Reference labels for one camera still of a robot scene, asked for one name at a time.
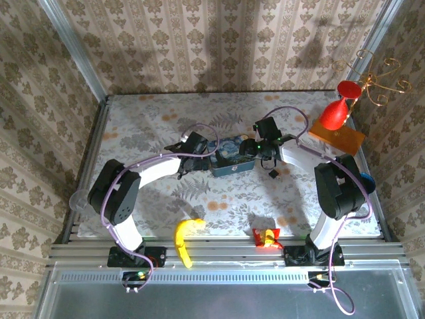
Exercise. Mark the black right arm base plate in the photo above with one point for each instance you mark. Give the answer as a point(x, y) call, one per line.
point(292, 257)

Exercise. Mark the yellow banana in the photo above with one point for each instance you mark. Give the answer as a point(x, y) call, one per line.
point(182, 239)

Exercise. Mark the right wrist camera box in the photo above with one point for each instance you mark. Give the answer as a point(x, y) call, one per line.
point(267, 128)

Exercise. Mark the starry night tin box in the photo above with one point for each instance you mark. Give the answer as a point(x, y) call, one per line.
point(229, 159)

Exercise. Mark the clear plastic cup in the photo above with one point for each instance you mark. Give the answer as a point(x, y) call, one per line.
point(79, 199)

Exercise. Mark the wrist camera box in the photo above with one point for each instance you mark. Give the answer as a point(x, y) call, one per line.
point(196, 144)
point(267, 128)

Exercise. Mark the aluminium frame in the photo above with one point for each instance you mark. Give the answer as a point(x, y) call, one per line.
point(232, 254)

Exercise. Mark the red goblet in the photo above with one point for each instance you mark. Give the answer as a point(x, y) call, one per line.
point(332, 116)

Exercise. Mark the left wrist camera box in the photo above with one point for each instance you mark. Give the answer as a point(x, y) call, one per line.
point(196, 144)

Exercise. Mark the metal bench tray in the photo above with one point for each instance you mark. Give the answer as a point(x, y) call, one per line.
point(216, 299)

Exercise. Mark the small connector board with LED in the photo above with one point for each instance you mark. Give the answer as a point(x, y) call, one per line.
point(139, 275)

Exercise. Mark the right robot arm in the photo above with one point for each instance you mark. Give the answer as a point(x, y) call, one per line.
point(338, 192)

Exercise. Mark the red snack packet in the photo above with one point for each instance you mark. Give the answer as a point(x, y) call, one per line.
point(267, 238)

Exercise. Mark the floral patterned table mat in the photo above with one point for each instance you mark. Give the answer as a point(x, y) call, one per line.
point(232, 206)

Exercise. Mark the orange rectangular block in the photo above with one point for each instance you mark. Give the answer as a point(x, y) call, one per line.
point(348, 141)

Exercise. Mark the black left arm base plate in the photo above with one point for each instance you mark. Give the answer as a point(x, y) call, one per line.
point(156, 257)

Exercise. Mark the blue disc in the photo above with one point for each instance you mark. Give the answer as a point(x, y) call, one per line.
point(369, 181)

